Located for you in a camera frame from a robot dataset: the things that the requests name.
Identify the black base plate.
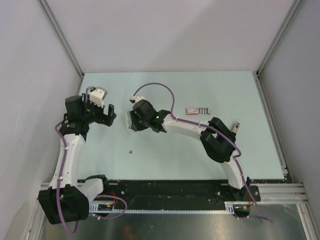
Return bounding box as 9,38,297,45
96,180,261,212

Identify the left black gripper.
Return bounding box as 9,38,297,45
82,94,117,127

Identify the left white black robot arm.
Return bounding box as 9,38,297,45
38,90,117,225

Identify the right aluminium frame post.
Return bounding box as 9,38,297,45
256,0,305,76

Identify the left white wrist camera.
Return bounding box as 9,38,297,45
85,86,108,108

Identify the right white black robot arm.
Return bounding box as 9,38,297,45
126,96,250,201

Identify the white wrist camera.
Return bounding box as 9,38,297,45
129,95,145,104
85,86,108,108

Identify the left aluminium frame post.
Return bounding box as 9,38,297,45
37,0,85,77

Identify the white slotted cable duct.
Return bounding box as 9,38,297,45
88,201,251,215

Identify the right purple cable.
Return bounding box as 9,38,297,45
131,82,274,224

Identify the aluminium frame post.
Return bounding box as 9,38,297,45
256,0,305,76
37,0,85,77

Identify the white stapler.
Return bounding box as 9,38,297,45
125,111,132,130

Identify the red staple box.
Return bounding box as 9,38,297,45
185,107,211,115

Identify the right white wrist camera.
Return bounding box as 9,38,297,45
129,95,145,104

